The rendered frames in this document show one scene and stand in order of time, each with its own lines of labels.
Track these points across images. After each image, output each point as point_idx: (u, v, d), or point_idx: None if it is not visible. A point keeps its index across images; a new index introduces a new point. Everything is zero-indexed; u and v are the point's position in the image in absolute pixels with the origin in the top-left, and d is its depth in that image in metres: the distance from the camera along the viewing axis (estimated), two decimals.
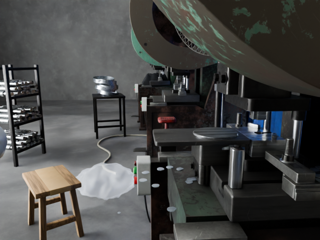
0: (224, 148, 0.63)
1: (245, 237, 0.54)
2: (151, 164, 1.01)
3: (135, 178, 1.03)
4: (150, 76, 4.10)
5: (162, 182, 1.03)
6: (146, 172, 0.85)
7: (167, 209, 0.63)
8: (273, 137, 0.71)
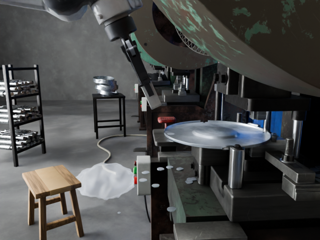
0: (224, 148, 0.63)
1: (245, 237, 0.54)
2: (151, 164, 1.01)
3: (135, 178, 1.03)
4: (150, 76, 4.10)
5: (162, 182, 1.03)
6: (146, 172, 0.85)
7: (167, 209, 0.63)
8: (273, 137, 0.71)
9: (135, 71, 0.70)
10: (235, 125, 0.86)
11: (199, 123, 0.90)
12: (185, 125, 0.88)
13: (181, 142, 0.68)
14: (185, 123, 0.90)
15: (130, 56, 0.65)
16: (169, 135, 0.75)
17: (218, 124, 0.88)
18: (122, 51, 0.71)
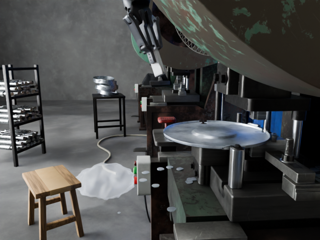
0: (224, 148, 0.63)
1: (245, 237, 0.54)
2: (151, 164, 1.01)
3: (135, 178, 1.03)
4: (150, 76, 4.10)
5: (162, 182, 1.03)
6: (146, 172, 0.85)
7: (167, 209, 0.63)
8: (273, 137, 0.71)
9: None
10: (181, 126, 0.86)
11: (172, 135, 0.75)
12: (181, 140, 0.70)
13: (265, 142, 0.68)
14: (171, 139, 0.71)
15: (127, 23, 0.73)
16: None
17: (175, 130, 0.81)
18: None
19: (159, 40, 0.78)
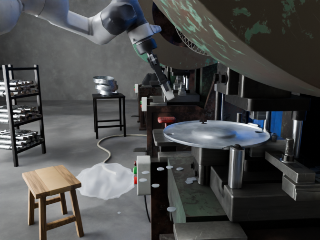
0: (224, 148, 0.63)
1: (245, 237, 0.54)
2: (151, 164, 1.01)
3: (135, 178, 1.03)
4: (150, 76, 4.10)
5: (162, 182, 1.03)
6: (146, 172, 0.85)
7: (167, 209, 0.63)
8: (273, 137, 0.71)
9: (156, 75, 1.04)
10: (190, 141, 0.69)
11: None
12: (254, 143, 0.68)
13: (241, 124, 0.88)
14: (256, 145, 0.66)
15: (153, 65, 1.00)
16: (256, 130, 0.81)
17: (210, 144, 0.67)
18: (147, 61, 1.05)
19: None
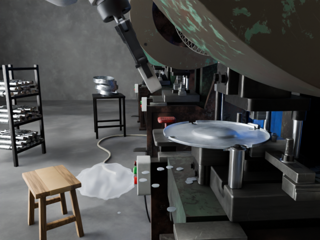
0: (225, 149, 0.62)
1: (245, 237, 0.54)
2: (151, 164, 1.01)
3: (135, 178, 1.03)
4: None
5: (162, 182, 1.03)
6: (146, 172, 0.85)
7: (167, 209, 0.63)
8: (273, 137, 0.71)
9: (130, 51, 0.64)
10: (259, 137, 0.73)
11: (247, 127, 0.84)
12: (233, 125, 0.88)
13: (169, 125, 0.85)
14: (240, 124, 0.88)
15: (122, 31, 0.60)
16: (187, 124, 0.89)
17: (255, 133, 0.78)
18: (117, 33, 0.67)
19: None
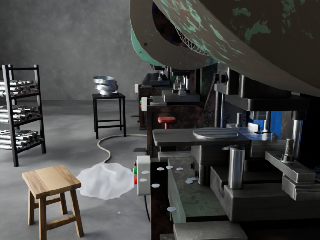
0: (224, 148, 0.63)
1: (245, 237, 0.54)
2: (151, 164, 1.01)
3: (135, 178, 1.03)
4: (150, 76, 4.10)
5: (162, 182, 1.03)
6: (146, 172, 0.85)
7: (167, 209, 0.63)
8: (273, 137, 0.71)
9: None
10: None
11: None
12: None
13: None
14: None
15: None
16: None
17: None
18: None
19: None
